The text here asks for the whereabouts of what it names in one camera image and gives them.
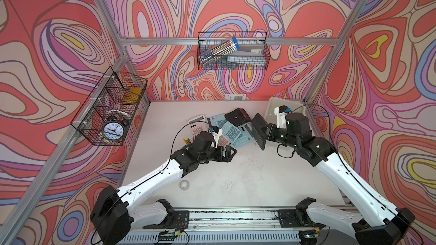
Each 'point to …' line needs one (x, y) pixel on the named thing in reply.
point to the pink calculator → (222, 141)
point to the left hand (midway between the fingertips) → (230, 151)
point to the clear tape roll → (184, 185)
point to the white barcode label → (235, 97)
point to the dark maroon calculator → (237, 117)
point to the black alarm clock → (114, 129)
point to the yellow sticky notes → (131, 97)
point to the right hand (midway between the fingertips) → (260, 132)
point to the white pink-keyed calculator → (197, 125)
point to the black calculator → (258, 121)
